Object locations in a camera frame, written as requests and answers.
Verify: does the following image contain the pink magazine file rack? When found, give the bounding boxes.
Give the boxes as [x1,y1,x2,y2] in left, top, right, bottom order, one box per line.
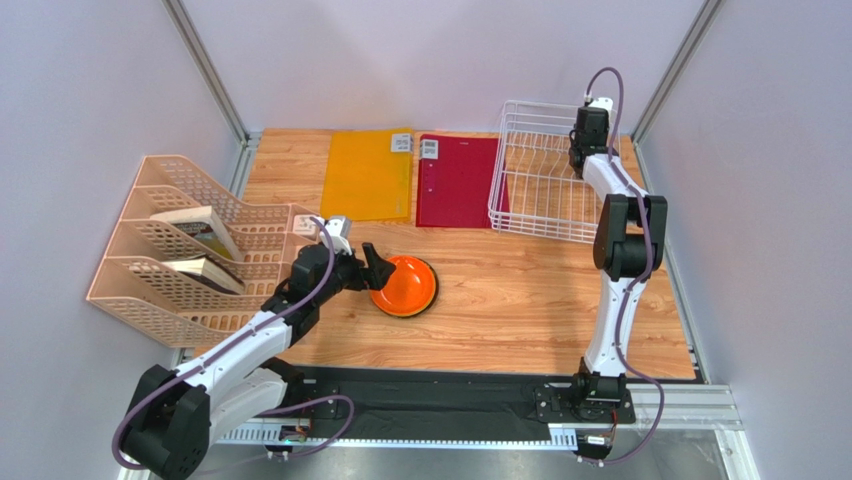
[87,155,310,348]

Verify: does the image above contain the orange file folder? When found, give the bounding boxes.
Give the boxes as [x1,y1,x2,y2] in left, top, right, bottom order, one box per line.
[320,128,413,222]

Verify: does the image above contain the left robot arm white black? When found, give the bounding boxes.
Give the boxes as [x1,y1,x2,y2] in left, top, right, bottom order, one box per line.
[111,242,396,479]

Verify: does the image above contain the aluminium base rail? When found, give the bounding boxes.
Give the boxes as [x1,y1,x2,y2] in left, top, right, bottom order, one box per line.
[118,372,760,480]

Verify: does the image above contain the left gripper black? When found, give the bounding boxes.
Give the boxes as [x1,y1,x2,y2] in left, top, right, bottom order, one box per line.
[314,241,396,306]

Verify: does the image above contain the small white box in organizer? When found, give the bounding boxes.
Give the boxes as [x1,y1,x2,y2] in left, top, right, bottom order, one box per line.
[292,214,318,238]

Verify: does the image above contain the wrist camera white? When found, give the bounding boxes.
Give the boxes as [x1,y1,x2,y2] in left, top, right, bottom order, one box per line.
[584,96,614,113]
[319,215,353,255]

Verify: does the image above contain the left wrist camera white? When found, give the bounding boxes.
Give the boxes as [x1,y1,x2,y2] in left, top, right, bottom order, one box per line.
[319,215,353,255]

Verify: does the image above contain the upper book in rack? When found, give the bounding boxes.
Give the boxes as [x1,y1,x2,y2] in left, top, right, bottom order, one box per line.
[150,206,243,261]

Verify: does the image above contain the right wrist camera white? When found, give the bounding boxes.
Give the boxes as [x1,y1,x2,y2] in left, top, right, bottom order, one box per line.
[584,96,614,113]

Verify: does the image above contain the white wire dish rack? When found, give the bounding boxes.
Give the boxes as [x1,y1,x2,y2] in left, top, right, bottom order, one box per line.
[488,100,602,244]

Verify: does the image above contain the orange plate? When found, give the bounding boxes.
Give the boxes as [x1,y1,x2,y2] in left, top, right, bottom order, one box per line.
[369,255,439,318]

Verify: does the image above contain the black base mat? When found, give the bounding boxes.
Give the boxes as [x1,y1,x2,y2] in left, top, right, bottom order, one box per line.
[263,359,636,442]

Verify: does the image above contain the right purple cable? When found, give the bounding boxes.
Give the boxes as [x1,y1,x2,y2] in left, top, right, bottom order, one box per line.
[573,66,666,466]

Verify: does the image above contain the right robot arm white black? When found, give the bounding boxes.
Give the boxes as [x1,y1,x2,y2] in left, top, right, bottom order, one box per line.
[569,98,668,422]

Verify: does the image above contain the red file folder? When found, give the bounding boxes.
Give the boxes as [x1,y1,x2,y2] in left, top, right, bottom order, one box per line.
[415,134,499,229]

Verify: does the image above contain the lower book in rack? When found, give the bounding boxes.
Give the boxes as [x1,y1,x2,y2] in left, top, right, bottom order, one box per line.
[163,255,245,295]

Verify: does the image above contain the book in rack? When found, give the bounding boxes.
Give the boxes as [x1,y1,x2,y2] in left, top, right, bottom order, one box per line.
[150,206,243,261]
[163,255,245,295]

